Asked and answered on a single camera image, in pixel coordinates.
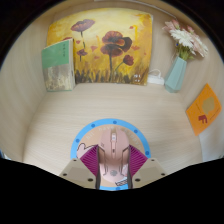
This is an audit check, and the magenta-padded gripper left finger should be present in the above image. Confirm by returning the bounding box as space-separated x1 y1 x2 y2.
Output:
59 143 101 190

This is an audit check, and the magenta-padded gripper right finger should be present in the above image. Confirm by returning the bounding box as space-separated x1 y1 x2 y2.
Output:
127 143 168 190

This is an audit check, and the pink computer mouse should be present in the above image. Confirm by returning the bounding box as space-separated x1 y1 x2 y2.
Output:
97 128 131 188

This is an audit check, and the round cartoon mouse pad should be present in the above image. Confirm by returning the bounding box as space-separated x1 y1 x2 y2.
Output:
69 118 152 192

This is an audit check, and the orange book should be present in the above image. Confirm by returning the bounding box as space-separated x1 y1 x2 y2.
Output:
185 83 223 137

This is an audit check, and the small white box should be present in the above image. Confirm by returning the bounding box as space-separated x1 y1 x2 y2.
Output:
147 68 166 86

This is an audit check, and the pale teal vase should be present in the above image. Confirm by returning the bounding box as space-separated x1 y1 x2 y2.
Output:
164 56 188 94

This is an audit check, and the green book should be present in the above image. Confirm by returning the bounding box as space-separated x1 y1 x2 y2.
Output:
40 37 77 92

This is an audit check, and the yellow poppy painting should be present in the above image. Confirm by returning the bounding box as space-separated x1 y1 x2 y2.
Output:
46 8 154 86

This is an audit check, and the pink and white flower bouquet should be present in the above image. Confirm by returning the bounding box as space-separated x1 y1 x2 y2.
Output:
162 18 209 62

